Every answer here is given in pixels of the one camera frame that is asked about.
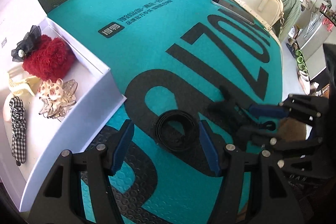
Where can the black claw hair clip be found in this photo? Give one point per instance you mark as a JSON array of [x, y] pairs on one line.
[[234, 116]]

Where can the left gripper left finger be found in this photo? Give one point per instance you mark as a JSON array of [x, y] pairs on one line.
[[60, 200]]

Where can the black belt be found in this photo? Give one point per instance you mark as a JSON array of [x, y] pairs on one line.
[[176, 130]]

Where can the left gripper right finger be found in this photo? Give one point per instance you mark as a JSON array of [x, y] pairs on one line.
[[270, 198]]

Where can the red fluffy scrunchie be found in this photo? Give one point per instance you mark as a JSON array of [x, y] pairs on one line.
[[51, 60]]

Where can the smartphone in clear case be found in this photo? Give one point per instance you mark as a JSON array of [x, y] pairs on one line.
[[238, 11]]

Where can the black white gingham scrunchie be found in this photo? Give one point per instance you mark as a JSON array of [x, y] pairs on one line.
[[18, 126]]

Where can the clear star clip with bears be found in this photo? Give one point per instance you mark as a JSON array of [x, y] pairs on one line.
[[58, 97]]

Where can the white cabinet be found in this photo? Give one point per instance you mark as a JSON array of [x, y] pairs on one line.
[[311, 41]]

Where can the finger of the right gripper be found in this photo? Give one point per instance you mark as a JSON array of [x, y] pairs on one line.
[[260, 138], [273, 111]]

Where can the white open gift box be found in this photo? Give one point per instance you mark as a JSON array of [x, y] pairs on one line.
[[97, 95]]

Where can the black bow pearl clip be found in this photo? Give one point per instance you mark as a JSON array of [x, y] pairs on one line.
[[26, 46]]

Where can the cream claw hair clip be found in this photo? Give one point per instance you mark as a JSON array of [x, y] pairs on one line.
[[21, 82]]

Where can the teal bubble mailer mat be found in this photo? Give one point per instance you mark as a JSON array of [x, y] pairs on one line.
[[165, 55]]

